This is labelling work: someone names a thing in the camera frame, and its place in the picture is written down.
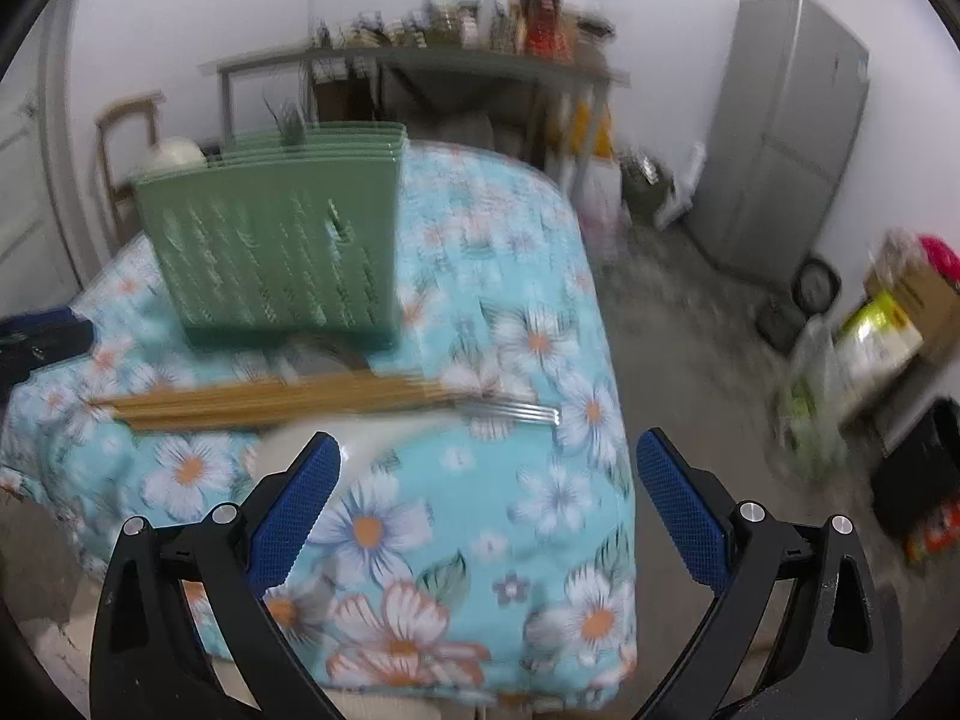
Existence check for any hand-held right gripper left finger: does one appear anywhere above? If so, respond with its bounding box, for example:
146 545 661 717
88 431 346 720

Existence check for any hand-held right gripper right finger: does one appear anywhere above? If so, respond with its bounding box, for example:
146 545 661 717
630 427 890 720

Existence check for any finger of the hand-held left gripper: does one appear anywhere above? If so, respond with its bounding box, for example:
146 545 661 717
0 306 97 361

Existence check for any bundle of wooden chopsticks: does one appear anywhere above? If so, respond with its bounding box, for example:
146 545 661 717
86 371 541 432

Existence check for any metal fork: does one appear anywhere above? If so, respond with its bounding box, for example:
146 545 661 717
442 399 562 427

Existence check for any white spoon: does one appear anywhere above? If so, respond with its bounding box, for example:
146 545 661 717
148 136 207 173

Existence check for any green perforated utensil holder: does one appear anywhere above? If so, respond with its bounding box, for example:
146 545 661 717
133 120 410 352

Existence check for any white door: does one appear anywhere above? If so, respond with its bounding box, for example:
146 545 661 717
0 15 83 301

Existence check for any plastic bag of green vegetables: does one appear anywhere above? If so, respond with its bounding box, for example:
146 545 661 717
772 315 852 481

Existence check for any blue floral blanket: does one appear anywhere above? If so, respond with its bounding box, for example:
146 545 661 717
0 139 638 710

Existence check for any wooden chair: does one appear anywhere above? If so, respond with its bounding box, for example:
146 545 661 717
94 90 170 241

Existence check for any black bin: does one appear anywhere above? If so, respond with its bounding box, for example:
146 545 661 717
870 397 960 541

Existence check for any colourful packet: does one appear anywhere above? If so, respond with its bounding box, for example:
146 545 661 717
904 502 960 563

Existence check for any black rice cooker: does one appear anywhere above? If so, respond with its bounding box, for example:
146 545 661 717
757 259 842 352

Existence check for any white plastic panel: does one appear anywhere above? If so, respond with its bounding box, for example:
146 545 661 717
654 142 710 232

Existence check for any pink white plastic bag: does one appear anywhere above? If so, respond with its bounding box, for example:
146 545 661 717
577 161 623 256

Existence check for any olive green bag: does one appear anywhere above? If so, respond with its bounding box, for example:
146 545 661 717
622 157 676 226

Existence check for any large brown cardboard box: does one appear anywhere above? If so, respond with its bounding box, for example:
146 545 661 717
862 255 960 365

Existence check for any clear plastic bag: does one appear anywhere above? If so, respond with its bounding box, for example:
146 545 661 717
874 229 931 286

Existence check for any pink bundle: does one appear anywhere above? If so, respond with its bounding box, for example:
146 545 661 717
919 235 960 286

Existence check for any silver refrigerator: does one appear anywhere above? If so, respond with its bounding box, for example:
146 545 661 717
686 0 871 292

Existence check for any yellow plastic bag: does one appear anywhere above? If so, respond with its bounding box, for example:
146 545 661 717
551 90 601 162

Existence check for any grey cushion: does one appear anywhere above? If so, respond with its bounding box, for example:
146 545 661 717
427 109 496 155

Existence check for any grey desk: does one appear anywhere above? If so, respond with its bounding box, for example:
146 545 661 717
217 45 631 192

